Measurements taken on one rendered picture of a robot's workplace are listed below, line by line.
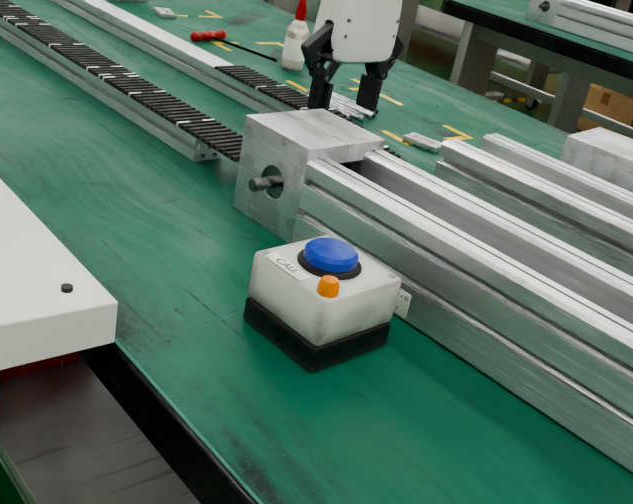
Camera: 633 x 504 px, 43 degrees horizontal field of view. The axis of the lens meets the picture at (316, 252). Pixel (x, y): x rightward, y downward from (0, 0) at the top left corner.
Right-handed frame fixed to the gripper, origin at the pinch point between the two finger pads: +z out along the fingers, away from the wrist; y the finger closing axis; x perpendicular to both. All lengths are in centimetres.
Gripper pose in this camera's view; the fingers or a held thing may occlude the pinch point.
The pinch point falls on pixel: (343, 100)
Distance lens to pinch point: 101.1
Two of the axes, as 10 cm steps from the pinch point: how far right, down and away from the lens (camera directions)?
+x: 6.6, 4.4, -6.0
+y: -7.2, 1.8, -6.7
